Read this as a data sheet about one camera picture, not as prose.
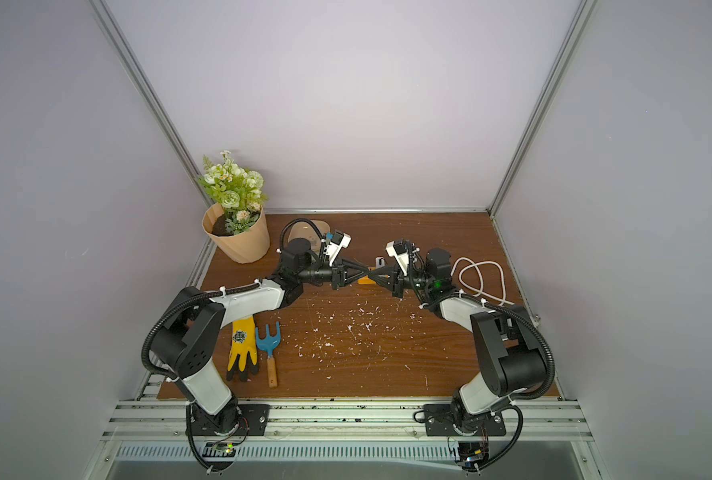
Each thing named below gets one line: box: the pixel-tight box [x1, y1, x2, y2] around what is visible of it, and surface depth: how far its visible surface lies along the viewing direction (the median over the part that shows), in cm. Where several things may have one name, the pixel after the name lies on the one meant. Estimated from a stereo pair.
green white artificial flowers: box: [198, 150, 269, 235], surface depth 92 cm
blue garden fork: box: [256, 321, 281, 388], surface depth 86 cm
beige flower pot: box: [202, 203, 271, 264], surface depth 97 cm
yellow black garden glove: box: [226, 316, 259, 382], surface depth 83 cm
